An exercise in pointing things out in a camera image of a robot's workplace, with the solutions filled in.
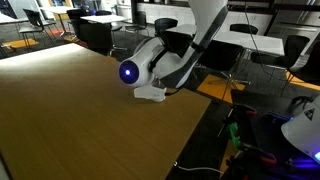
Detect black chair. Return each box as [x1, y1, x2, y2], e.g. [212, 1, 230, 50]
[18, 8, 57, 51]
[94, 9, 113, 17]
[229, 23, 260, 36]
[154, 17, 179, 37]
[78, 22, 114, 56]
[250, 34, 311, 98]
[198, 39, 252, 101]
[65, 8, 92, 39]
[157, 30, 195, 59]
[291, 41, 320, 86]
[124, 10, 150, 43]

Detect short black cable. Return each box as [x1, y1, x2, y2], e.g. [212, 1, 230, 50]
[164, 87, 183, 97]

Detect black cable bundle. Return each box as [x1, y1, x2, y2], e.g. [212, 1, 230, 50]
[288, 95, 315, 116]

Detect white cable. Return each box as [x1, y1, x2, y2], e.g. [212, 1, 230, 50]
[173, 162, 225, 175]

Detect green clamp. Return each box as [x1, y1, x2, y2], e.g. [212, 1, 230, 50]
[228, 122, 242, 148]

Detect red handled clamp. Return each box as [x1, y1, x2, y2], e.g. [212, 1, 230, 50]
[258, 153, 278, 167]

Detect black clamp mount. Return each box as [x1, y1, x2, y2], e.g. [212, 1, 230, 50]
[218, 103, 258, 138]

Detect long white table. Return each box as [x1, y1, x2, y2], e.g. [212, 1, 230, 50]
[165, 23, 286, 57]

